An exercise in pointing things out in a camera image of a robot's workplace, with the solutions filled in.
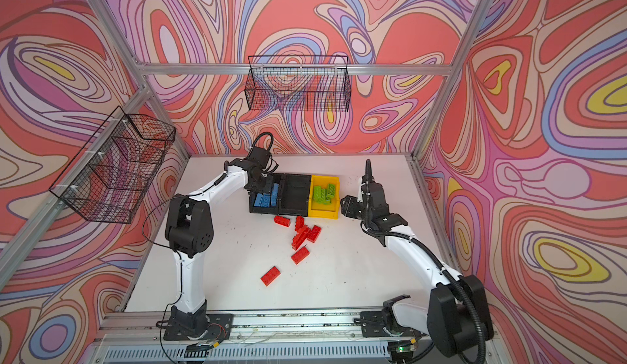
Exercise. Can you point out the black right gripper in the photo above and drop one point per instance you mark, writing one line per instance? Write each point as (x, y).
(349, 209)

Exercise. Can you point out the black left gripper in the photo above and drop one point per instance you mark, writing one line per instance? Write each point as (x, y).
(253, 189)

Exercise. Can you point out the blue lego brick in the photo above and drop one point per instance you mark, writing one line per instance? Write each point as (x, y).
(274, 196)
(262, 200)

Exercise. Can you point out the green lego brick large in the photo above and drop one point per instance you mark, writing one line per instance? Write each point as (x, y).
(320, 195)

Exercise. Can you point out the red lego brick top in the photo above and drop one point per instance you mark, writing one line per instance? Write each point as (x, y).
(314, 234)

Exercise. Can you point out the red lego brick small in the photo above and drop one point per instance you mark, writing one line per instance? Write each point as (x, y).
(300, 222)

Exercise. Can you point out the red lego brick front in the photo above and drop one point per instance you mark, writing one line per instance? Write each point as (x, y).
(270, 276)

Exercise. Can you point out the green lego brick front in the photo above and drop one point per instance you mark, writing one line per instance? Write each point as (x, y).
(330, 191)

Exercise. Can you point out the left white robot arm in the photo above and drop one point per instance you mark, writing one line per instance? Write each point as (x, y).
(189, 230)

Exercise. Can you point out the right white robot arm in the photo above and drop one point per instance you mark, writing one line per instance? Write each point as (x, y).
(457, 317)

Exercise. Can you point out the black plastic bin left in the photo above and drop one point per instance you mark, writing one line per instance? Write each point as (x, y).
(266, 188)

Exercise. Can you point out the black plastic bin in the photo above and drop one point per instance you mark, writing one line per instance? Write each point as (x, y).
(266, 188)
(294, 192)

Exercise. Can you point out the black plastic bin middle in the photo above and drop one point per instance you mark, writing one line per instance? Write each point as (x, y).
(294, 192)

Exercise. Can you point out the yellow plastic bin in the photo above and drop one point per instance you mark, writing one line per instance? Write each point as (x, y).
(331, 209)

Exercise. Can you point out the black wire basket back wall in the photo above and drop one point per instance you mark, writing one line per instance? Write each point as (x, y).
(292, 83)

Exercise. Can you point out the black wire basket wall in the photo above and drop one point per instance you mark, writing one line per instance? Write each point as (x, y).
(292, 83)
(120, 160)

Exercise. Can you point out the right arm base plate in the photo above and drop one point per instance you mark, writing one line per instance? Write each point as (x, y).
(381, 324)

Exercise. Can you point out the black wire basket left wall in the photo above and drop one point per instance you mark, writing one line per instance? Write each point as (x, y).
(120, 160)

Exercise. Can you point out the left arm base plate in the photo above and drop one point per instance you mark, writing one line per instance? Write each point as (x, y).
(215, 326)

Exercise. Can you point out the aluminium front rail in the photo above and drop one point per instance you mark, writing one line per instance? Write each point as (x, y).
(312, 335)

